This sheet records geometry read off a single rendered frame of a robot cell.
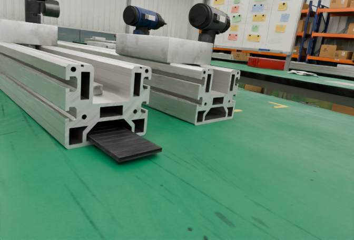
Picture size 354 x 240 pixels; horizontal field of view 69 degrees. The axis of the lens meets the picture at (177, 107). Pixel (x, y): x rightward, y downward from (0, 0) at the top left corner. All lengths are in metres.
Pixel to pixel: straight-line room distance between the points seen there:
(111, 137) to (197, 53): 0.24
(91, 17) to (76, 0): 0.88
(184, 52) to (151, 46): 0.06
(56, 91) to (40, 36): 0.31
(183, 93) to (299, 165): 0.19
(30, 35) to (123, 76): 0.30
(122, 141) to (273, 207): 0.15
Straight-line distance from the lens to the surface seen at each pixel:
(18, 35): 0.58
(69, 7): 12.45
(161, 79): 0.44
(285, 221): 0.21
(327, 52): 10.59
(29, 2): 1.25
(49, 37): 0.59
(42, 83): 0.33
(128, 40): 0.51
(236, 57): 5.20
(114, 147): 0.26
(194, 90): 0.38
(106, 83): 0.35
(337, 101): 1.75
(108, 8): 13.00
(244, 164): 0.29
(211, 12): 0.66
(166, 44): 0.42
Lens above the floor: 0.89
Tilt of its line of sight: 13 degrees down
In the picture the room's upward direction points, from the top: 7 degrees clockwise
